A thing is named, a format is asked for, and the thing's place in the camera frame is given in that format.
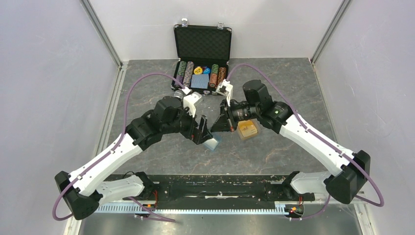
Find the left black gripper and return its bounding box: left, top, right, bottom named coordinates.
left=162, top=102, right=213, bottom=144

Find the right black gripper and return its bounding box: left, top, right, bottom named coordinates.
left=210, top=97, right=260, bottom=132

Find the light blue card holder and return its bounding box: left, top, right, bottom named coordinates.
left=203, top=135, right=222, bottom=151

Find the clear box with gold cards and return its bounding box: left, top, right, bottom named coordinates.
left=237, top=119, right=260, bottom=141

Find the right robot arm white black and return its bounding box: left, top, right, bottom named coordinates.
left=211, top=80, right=370, bottom=204

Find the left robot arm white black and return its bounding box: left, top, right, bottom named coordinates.
left=52, top=93, right=218, bottom=220

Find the blue playing card deck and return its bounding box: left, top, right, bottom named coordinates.
left=190, top=74, right=209, bottom=89

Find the green orange chip stack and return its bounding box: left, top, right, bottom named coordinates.
left=209, top=64, right=219, bottom=88

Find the black microphone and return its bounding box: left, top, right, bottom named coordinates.
left=173, top=90, right=184, bottom=100

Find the brown orange chip stack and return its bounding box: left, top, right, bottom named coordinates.
left=217, top=67, right=227, bottom=86

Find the blue round chip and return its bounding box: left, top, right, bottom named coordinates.
left=203, top=67, right=210, bottom=74

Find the yellow dealer chip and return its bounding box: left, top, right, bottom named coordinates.
left=193, top=67, right=204, bottom=75

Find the pink grey chip stack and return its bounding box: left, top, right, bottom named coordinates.
left=183, top=61, right=194, bottom=87

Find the green purple chip stack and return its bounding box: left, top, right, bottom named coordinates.
left=176, top=61, right=187, bottom=85

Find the black poker chip case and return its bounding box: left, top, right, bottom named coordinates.
left=171, top=18, right=232, bottom=95

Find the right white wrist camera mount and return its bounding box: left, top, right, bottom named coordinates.
left=216, top=79, right=233, bottom=106

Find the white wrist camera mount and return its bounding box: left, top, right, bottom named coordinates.
left=181, top=87, right=203, bottom=118
left=216, top=79, right=233, bottom=106

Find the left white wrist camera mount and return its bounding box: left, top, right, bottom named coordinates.
left=181, top=87, right=203, bottom=118

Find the white slotted cable duct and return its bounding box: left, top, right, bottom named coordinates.
left=95, top=202, right=303, bottom=216

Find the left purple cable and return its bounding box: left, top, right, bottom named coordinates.
left=52, top=72, right=190, bottom=222

